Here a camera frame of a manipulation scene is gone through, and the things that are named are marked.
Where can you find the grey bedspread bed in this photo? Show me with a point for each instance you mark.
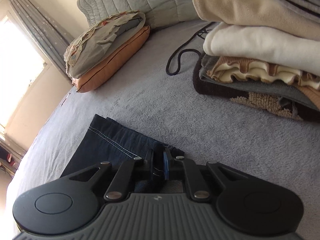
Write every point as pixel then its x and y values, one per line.
pixel 200 130

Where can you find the beige fleece garment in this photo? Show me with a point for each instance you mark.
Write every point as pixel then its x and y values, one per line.
pixel 250 10

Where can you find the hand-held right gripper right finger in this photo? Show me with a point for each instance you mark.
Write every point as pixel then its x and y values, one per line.
pixel 166 167

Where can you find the cream fleece garment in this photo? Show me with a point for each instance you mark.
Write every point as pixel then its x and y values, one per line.
pixel 250 45

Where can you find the dark blue jeans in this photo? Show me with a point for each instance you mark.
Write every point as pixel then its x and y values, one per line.
pixel 112 140

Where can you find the dark brown garment beige patch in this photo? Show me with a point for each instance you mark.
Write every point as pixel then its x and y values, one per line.
pixel 212 87

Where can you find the small dark red object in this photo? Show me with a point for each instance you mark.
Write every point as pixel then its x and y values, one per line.
pixel 65 99

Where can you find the grey star-print curtain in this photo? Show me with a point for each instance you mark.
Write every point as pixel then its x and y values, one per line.
pixel 42 25

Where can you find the grey ruffled pillow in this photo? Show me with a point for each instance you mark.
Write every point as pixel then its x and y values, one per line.
pixel 100 50

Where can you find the pink pillow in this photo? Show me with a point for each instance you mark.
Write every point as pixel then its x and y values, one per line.
pixel 112 65

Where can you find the brown cream ruffled garment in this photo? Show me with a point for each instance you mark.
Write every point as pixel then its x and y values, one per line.
pixel 250 72

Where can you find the grey quilted headboard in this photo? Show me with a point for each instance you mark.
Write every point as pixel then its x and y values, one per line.
pixel 150 0

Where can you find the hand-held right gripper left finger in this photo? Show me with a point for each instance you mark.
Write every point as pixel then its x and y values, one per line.
pixel 150 165

